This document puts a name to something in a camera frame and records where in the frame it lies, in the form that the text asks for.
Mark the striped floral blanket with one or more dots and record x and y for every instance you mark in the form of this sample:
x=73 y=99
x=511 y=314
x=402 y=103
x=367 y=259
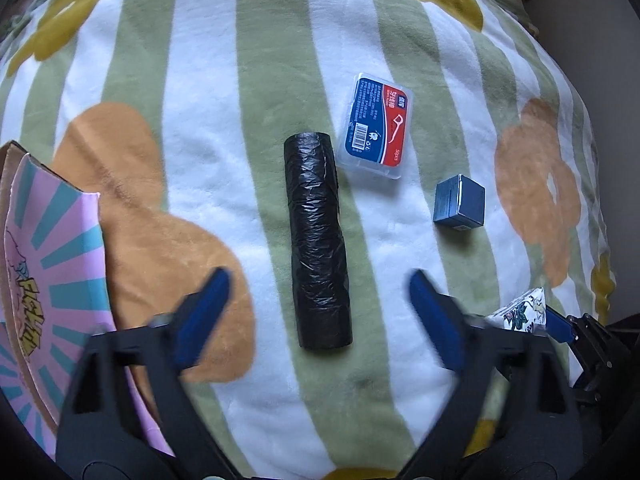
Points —
x=250 y=85

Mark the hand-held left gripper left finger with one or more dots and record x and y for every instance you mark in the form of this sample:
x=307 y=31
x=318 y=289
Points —
x=205 y=320

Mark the small blue box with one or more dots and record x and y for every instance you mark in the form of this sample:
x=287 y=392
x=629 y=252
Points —
x=459 y=203

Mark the cardboard box with pink print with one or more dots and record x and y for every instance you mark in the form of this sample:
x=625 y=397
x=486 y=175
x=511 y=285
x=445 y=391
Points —
x=50 y=285

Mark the black trash bag roll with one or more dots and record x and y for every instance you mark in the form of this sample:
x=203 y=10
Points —
x=315 y=240

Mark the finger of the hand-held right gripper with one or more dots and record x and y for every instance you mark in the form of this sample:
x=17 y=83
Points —
x=559 y=329

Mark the floss pick box red-blue label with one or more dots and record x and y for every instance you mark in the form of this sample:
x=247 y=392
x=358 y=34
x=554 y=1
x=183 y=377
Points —
x=377 y=125

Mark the white floral printed box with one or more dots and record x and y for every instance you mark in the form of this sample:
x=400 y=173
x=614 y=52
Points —
x=517 y=311

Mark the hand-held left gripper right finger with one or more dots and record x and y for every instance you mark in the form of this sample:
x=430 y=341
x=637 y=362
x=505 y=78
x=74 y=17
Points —
x=435 y=320

